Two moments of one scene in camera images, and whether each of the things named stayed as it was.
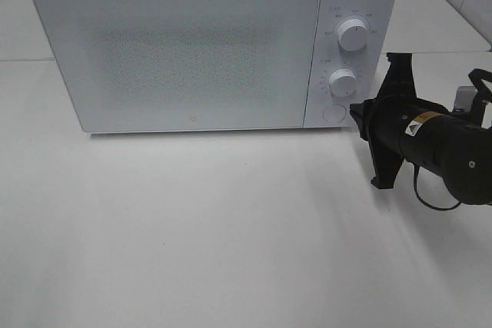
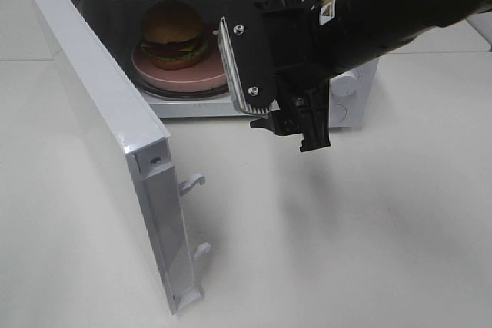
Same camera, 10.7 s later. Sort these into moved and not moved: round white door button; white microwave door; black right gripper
Moved: black right gripper; white microwave door
Not moved: round white door button
